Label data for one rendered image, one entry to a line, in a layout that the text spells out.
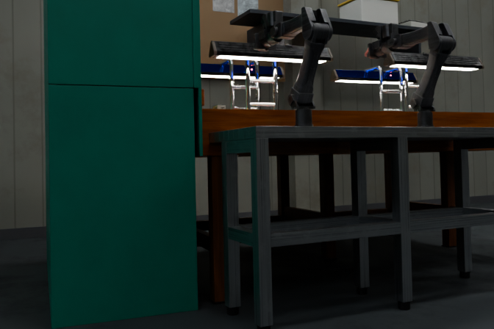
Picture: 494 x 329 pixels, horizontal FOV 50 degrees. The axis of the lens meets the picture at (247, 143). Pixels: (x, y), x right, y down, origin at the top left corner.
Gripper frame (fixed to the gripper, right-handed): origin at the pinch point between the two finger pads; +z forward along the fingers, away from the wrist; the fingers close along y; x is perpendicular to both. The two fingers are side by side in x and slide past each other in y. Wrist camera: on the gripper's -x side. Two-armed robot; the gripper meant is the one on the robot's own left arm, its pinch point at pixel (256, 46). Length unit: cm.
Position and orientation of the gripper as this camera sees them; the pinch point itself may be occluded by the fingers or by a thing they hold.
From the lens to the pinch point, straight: 240.8
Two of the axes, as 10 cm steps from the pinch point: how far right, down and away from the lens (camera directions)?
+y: -9.1, 0.1, -4.2
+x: 0.4, 10.0, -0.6
